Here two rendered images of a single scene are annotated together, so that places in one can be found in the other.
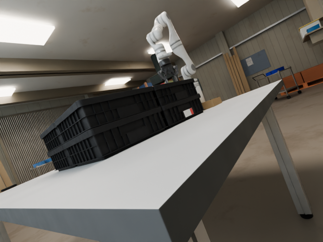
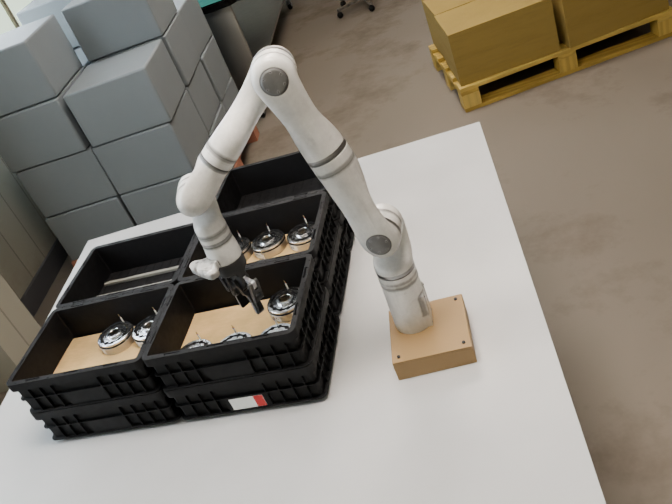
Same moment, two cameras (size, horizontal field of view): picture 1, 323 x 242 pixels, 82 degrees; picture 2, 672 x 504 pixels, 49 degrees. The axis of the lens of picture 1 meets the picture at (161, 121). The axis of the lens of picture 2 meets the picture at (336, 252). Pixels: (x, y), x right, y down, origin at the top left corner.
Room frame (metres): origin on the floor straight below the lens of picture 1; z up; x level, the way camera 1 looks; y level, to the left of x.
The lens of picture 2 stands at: (0.84, -1.57, 1.91)
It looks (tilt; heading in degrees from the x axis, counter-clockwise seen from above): 32 degrees down; 66
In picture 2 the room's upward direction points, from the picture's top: 23 degrees counter-clockwise
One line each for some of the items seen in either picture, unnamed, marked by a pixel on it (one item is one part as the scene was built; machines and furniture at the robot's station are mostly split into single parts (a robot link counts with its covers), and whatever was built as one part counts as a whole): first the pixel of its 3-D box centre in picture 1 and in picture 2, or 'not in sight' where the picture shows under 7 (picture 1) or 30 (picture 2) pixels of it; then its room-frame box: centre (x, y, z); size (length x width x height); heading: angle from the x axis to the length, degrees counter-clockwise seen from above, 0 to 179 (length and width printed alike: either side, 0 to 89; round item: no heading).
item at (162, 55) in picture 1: (162, 55); (214, 251); (1.19, -0.16, 1.13); 0.11 x 0.09 x 0.06; 9
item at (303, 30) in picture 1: (310, 30); not in sight; (4.73, -4.37, 1.45); 0.49 x 0.40 x 0.28; 142
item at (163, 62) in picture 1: (166, 66); (233, 270); (1.21, -0.16, 1.06); 0.08 x 0.08 x 0.09
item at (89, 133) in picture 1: (118, 136); (123, 377); (0.89, 0.22, 0.76); 0.40 x 0.30 x 0.12; 136
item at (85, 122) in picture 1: (110, 115); (104, 349); (0.89, 0.22, 0.87); 0.40 x 0.30 x 0.11; 136
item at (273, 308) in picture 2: not in sight; (285, 300); (1.31, -0.09, 0.86); 0.10 x 0.10 x 0.01
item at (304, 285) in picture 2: (160, 92); (230, 308); (1.18, -0.06, 0.92); 0.40 x 0.30 x 0.02; 136
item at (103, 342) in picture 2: not in sight; (115, 334); (0.94, 0.27, 0.86); 0.10 x 0.10 x 0.01
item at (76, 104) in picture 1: (106, 105); (94, 336); (0.89, 0.22, 0.92); 0.40 x 0.30 x 0.02; 136
